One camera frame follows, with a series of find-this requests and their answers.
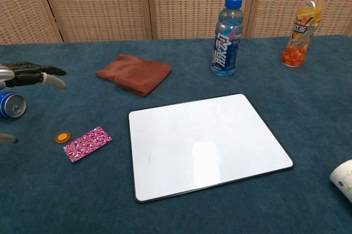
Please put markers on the woven wooden folding screen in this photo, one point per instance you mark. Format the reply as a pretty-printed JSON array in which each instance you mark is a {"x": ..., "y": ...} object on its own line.
[{"x": 110, "y": 3}]

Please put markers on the brown folded towel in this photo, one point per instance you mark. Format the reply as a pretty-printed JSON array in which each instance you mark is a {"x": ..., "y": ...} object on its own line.
[{"x": 134, "y": 74}]

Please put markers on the blue and white can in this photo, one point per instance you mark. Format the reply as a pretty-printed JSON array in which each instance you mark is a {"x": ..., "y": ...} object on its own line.
[{"x": 12, "y": 105}]

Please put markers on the white board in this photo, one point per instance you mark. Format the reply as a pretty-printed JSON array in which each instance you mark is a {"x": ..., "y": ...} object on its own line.
[{"x": 206, "y": 146}]

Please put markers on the teal felt table cover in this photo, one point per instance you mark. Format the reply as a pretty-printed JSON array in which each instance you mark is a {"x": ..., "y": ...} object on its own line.
[{"x": 82, "y": 195}]

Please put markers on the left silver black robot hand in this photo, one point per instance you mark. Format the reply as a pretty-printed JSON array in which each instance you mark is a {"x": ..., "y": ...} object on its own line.
[{"x": 24, "y": 74}]

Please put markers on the blue capped drink bottle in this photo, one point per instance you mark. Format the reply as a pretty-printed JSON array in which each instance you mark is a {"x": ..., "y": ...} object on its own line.
[{"x": 226, "y": 44}]

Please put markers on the orange round chip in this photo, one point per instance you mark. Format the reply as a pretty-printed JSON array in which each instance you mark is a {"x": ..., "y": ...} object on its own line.
[{"x": 63, "y": 137}]

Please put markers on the yellow capped orange tea bottle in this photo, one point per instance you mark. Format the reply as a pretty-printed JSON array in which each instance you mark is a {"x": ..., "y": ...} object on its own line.
[{"x": 301, "y": 36}]

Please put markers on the pink patterned packet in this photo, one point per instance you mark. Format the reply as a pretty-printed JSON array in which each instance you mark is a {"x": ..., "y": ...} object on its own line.
[{"x": 88, "y": 144}]

